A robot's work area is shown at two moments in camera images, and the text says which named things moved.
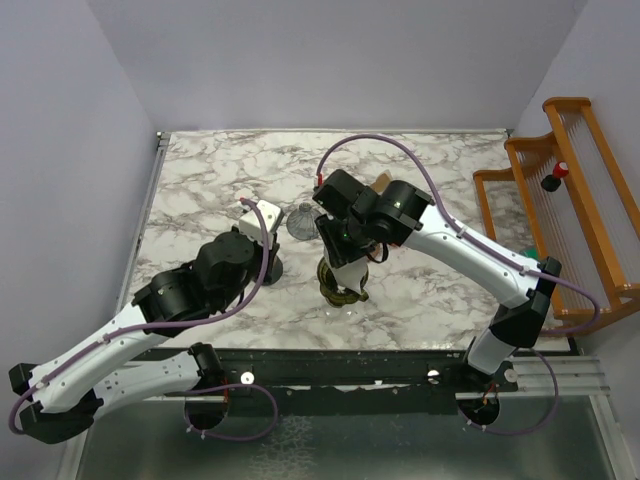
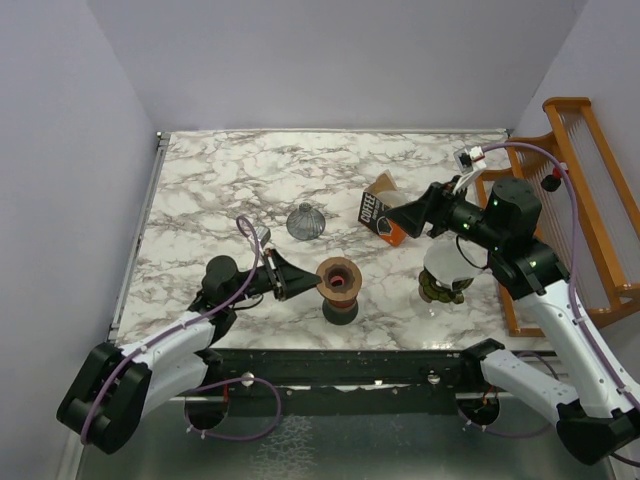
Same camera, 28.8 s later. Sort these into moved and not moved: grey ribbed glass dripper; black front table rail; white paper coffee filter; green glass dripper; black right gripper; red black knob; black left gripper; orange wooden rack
Moved: white paper coffee filter; black left gripper; green glass dripper; black right gripper
Not moved: grey ribbed glass dripper; orange wooden rack; red black knob; black front table rail
